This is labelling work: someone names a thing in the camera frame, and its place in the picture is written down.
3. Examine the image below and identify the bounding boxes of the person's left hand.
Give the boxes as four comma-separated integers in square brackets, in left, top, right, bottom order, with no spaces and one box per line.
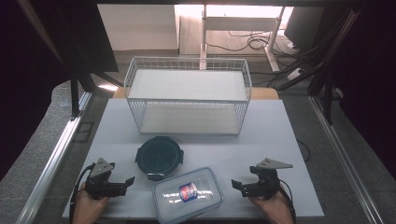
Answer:
[72,182,110,224]

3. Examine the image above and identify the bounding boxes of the white power strip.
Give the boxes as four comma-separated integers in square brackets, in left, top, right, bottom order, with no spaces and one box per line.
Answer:
[285,67,304,81]

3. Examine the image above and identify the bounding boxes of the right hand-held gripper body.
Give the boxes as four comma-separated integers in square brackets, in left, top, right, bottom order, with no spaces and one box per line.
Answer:
[249,157,294,198]

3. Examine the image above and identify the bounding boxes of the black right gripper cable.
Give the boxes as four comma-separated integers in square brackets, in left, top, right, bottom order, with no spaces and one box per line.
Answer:
[277,178,297,224]

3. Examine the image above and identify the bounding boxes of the person's right hand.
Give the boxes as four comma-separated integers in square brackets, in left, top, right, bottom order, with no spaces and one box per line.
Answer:
[248,186,295,224]

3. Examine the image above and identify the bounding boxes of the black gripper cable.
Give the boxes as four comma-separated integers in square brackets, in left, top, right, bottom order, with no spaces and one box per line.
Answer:
[68,162,96,224]
[277,178,297,224]

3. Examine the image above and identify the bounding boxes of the black metal stand with cables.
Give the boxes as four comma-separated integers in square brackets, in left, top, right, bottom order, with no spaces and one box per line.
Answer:
[267,8,363,126]

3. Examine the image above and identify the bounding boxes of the white cabinet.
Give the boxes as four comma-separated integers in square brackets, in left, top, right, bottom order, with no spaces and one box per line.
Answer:
[97,4,180,51]

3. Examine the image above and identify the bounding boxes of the white wire shelf rack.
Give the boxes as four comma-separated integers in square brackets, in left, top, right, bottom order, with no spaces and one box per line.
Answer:
[123,55,252,137]

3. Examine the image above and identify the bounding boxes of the thin black cable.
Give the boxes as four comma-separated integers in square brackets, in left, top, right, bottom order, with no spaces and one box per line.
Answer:
[295,138,312,163]

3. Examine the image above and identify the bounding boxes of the white desk frame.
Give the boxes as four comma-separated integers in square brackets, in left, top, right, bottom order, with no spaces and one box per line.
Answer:
[200,4,288,73]

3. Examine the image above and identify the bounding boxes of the black floor cables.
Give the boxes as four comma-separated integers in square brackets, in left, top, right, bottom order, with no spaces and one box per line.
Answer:
[205,30,301,59]

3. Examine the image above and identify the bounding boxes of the dark monitor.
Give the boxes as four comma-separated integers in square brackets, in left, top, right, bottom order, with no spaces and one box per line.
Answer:
[283,7,325,52]

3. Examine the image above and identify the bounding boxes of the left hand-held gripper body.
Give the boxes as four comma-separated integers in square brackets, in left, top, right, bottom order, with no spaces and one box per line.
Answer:
[84,158,126,201]

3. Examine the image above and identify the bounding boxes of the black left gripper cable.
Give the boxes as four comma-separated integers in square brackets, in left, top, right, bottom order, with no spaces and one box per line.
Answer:
[68,162,96,224]

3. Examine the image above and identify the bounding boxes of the clear rectangular container blue lid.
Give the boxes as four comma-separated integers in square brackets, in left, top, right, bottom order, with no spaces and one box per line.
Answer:
[151,166,224,224]

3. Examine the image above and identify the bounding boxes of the aluminium rail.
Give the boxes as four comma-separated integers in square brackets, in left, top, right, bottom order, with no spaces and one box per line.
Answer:
[15,91,93,224]
[307,94,383,224]

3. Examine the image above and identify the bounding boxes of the round black lid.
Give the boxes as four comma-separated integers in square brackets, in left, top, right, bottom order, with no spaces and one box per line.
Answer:
[134,135,185,182]

